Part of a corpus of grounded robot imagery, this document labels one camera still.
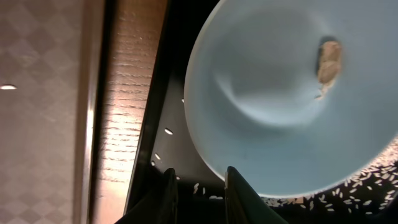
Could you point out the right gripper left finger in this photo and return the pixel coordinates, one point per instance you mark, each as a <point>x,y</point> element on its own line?
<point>159,206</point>

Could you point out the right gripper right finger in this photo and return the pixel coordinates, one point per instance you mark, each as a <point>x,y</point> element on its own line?
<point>243,204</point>

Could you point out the brown food lump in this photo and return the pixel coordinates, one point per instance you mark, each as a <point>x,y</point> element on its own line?
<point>329,66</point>

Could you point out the spilled rice pile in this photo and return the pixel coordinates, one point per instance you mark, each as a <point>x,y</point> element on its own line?
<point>369,193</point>

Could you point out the dark brown serving tray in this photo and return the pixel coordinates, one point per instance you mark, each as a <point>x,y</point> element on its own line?
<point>50,52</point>

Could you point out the light blue bowl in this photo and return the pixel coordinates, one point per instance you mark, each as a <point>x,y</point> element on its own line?
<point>251,84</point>

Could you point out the black rectangular tray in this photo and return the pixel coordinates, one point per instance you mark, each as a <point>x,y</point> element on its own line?
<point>183,21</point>

